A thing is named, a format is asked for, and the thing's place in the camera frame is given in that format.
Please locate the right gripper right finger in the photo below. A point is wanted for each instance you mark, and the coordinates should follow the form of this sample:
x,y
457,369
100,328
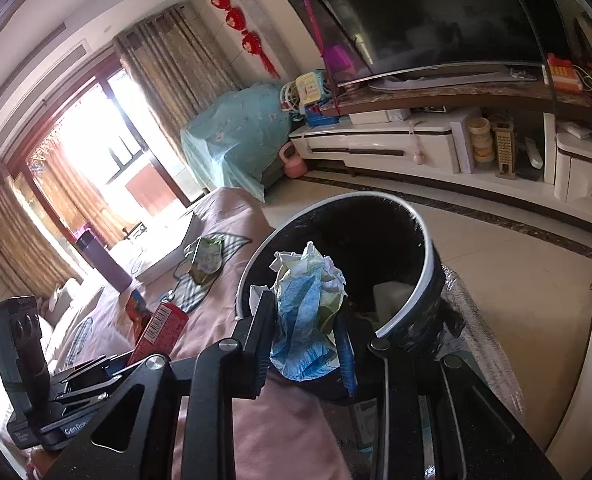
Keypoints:
x,y
353,335

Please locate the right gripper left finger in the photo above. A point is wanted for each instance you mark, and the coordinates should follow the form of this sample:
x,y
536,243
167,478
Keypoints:
x,y
255,334

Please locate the black trash bin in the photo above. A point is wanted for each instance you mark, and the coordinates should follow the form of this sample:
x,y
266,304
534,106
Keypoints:
x,y
373,238

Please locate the red cardboard box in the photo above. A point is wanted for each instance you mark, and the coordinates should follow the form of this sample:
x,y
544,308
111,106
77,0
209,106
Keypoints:
x,y
161,333

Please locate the white foam block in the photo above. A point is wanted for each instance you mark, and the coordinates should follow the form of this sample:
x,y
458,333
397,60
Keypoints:
x,y
389,298

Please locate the pink tablecloth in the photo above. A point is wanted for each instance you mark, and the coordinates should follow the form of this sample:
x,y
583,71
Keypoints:
x,y
284,433

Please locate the beige sofa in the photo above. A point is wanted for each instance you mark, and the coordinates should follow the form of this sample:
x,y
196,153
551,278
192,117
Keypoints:
x,y
63,311

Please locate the green snack bag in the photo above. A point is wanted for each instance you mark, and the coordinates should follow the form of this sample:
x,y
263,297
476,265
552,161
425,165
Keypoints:
x,y
205,258

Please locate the stack of children's books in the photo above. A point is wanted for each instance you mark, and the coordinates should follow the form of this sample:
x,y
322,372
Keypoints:
x,y
157,251

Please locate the left curtain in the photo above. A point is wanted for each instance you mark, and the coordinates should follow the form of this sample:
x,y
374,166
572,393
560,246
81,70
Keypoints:
x,y
29,263

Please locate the curtain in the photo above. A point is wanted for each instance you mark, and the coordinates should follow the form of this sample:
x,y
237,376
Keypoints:
x,y
29,263
179,70

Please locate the pink kettlebell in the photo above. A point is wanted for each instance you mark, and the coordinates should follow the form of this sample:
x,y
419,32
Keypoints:
x,y
294,165

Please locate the purple thermos bottle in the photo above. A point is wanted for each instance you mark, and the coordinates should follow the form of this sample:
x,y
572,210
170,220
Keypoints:
x,y
92,249

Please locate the furniture under teal cover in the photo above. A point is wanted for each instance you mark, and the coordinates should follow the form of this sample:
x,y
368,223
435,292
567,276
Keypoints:
x,y
237,137

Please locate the toy phone play set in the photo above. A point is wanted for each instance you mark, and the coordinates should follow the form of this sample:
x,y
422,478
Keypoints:
x,y
303,98

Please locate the white TV cabinet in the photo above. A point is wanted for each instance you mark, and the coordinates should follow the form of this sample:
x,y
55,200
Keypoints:
x,y
455,149

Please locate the large black television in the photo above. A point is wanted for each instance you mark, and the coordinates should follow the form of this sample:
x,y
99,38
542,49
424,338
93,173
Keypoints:
x,y
360,40

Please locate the right curtain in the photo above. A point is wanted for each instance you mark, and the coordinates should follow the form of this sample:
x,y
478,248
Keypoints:
x,y
179,70

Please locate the red heart hanging decoration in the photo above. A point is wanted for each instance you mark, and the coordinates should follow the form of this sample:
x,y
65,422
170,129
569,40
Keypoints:
x,y
251,42

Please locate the red toy telephone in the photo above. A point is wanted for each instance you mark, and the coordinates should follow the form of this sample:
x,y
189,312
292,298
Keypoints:
x,y
561,75

